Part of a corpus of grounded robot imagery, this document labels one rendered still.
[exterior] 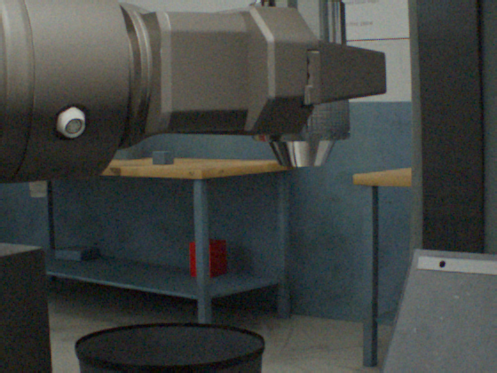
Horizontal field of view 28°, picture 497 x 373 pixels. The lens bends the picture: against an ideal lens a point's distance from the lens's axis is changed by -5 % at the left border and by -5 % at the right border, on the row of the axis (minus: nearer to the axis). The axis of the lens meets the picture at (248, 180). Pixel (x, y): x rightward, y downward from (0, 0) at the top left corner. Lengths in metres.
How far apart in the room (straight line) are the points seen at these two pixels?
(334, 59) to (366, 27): 5.06
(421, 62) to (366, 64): 0.40
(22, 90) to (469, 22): 0.54
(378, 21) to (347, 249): 1.25
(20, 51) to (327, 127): 0.16
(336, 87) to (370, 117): 5.03
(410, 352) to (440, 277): 0.07
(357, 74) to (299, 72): 0.06
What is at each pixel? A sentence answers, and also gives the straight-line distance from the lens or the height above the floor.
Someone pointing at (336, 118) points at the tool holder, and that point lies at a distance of 0.48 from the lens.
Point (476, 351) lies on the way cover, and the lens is 0.84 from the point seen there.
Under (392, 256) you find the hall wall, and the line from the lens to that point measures 5.49.
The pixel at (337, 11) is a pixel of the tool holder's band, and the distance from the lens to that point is 0.49.
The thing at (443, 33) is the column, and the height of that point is 1.26.
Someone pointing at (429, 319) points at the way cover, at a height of 1.02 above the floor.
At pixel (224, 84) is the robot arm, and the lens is 0.43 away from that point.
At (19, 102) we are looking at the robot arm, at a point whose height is 1.21.
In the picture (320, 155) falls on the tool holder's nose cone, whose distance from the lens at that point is 0.49.
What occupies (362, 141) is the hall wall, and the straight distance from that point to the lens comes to 5.54.
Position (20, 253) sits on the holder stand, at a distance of 0.75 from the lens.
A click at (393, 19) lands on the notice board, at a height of 1.63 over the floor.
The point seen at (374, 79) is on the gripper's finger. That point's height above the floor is 1.22.
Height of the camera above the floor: 1.21
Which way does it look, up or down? 4 degrees down
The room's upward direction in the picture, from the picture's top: 1 degrees counter-clockwise
